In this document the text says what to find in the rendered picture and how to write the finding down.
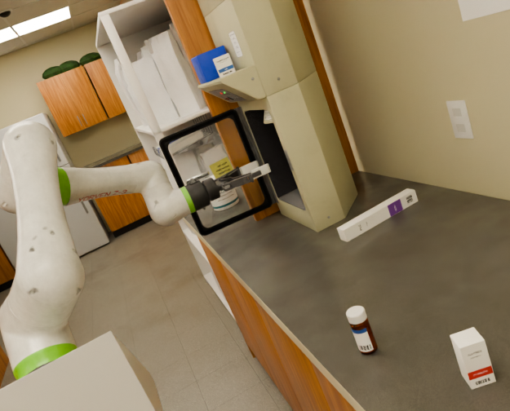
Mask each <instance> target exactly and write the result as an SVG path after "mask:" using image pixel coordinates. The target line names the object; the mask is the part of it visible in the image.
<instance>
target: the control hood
mask: <svg viewBox="0 0 510 411"><path fill-rule="evenodd" d="M198 88H199V89H200V90H202V91H205V92H207V93H209V94H211V93H210V92H209V91H216V90H220V89H224V90H226V91H228V92H231V93H233V94H235V95H237V96H240V97H242V98H243V99H246V100H241V101H233V102H229V101H227V100H226V99H224V100H225V101H227V102H229V103H235V102H243V101H252V100H259V99H263V98H265V96H266V94H265V92H264V88H263V86H262V83H261V81H260V79H259V74H258V73H257V70H256V67H255V66H254V65H252V66H250V67H247V68H242V69H239V70H237V71H236V72H235V73H231V74H229V75H227V76H225V77H219V78H217V79H215V80H213V81H211V82H207V83H204V84H201V85H199V86H198ZM211 95H213V94H211ZM215 96H216V95H215ZM216 97H218V98H220V97H219V96H216ZM221 99H222V98H221Z"/></svg>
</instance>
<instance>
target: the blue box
mask: <svg viewBox="0 0 510 411"><path fill-rule="evenodd" d="M225 54H227V52H226V50H225V48H224V46H219V47H217V48H215V49H213V50H210V51H207V52H205V53H202V54H200V55H197V56H195V57H193V58H192V59H191V61H192V64H193V67H194V69H195V71H196V74H197V77H198V79H199V82H200V83H201V84H204V83H207V82H211V81H213V80H215V79H217V78H219V77H220V76H219V74H218V72H217V69H216V67H215V64H214V61H213V59H215V58H217V57H219V56H222V55H225Z"/></svg>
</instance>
